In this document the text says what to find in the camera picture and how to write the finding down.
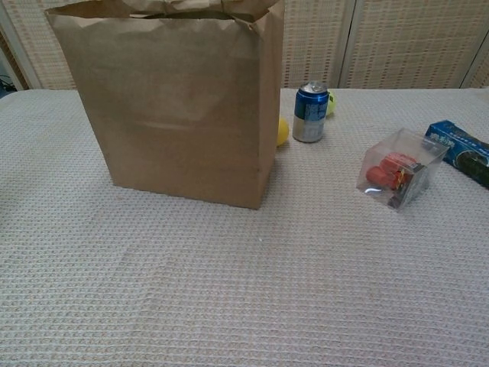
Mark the blue silver drink can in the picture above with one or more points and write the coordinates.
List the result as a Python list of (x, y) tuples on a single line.
[(309, 114)]

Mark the brown paper bag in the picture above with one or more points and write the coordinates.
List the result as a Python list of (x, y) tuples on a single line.
[(179, 114)]

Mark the yellow lemon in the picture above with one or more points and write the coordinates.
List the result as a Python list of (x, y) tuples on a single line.
[(283, 132)]

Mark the white woven table cloth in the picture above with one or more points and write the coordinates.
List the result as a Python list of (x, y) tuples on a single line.
[(267, 286)]

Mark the yellow-green tennis ball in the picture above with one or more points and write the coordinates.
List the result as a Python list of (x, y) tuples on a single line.
[(331, 104)]

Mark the clear box with red pieces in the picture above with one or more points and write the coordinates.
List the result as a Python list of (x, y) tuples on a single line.
[(397, 172)]

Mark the beige woven folding screen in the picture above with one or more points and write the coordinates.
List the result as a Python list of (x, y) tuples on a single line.
[(401, 42)]

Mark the blue cookie box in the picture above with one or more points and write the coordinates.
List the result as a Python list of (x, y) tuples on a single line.
[(458, 149)]

